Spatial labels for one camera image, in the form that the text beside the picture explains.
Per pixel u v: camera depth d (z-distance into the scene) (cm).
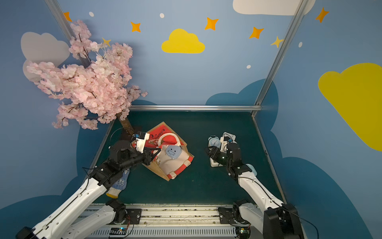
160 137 82
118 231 73
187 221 74
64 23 73
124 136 107
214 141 101
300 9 70
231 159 64
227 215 75
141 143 64
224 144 78
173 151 94
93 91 60
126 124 98
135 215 75
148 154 62
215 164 90
